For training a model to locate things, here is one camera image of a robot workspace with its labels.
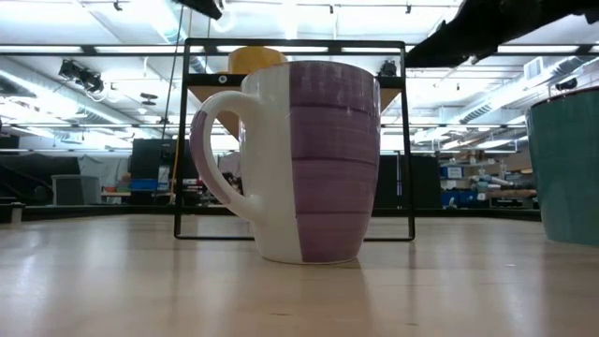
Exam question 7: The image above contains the purple and white striped mug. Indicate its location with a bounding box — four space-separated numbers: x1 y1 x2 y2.
188 59 383 266

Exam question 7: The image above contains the orange mug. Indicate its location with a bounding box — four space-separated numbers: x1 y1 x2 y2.
227 45 289 76

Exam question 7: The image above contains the teal mug white inside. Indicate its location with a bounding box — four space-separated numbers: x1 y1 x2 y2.
524 86 599 248

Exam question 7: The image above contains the black panel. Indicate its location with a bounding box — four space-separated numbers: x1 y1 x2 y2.
379 154 442 211

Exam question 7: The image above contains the wooden workbench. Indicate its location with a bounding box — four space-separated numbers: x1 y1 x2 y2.
486 188 538 200

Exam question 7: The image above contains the black cabinet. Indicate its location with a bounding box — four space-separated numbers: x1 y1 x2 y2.
129 138 178 206

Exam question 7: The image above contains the black track light cluster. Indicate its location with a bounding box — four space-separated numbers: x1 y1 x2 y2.
58 59 106 94

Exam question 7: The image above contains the gray bin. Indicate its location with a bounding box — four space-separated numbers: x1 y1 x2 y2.
51 174 102 206

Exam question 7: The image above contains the black covered equipment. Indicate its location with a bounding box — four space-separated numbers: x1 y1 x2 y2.
0 154 80 206

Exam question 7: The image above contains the black metal table frame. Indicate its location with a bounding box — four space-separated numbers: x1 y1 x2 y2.
0 201 543 224

